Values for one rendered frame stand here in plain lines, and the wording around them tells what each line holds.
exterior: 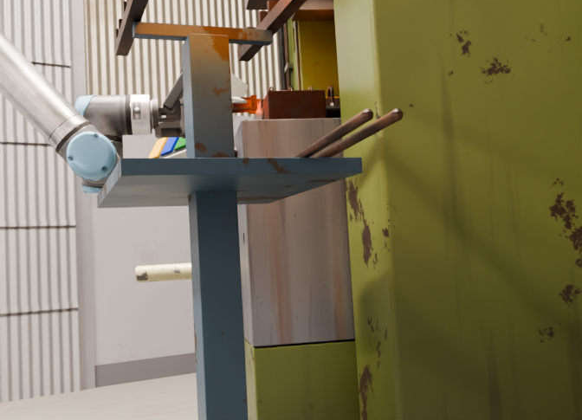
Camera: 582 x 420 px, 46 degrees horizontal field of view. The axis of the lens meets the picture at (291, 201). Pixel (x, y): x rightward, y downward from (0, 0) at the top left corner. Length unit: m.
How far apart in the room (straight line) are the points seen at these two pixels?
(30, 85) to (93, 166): 0.20
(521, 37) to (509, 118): 0.14
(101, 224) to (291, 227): 2.80
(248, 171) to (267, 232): 0.54
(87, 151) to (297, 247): 0.45
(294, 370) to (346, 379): 0.11
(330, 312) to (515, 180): 0.44
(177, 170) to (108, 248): 3.29
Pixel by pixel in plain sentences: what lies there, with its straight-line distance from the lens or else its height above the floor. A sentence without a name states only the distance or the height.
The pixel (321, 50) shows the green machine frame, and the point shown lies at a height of 1.18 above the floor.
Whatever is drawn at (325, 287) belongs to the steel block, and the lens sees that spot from 1.38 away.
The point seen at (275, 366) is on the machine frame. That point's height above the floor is 0.43.
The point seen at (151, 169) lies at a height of 0.74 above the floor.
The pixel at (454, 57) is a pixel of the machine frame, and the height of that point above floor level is 0.96.
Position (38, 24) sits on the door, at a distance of 4.19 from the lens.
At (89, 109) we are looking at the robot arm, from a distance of 1.57.
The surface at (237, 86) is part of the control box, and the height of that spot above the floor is 1.16.
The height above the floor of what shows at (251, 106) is 0.99.
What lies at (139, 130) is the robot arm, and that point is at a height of 0.94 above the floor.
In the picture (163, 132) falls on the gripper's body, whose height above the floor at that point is 0.94.
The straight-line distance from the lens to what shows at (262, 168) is 0.84.
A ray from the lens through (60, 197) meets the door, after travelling 4.00.
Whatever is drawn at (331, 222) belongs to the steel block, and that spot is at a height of 0.70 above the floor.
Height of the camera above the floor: 0.63
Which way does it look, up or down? 5 degrees up
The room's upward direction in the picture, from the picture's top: 3 degrees counter-clockwise
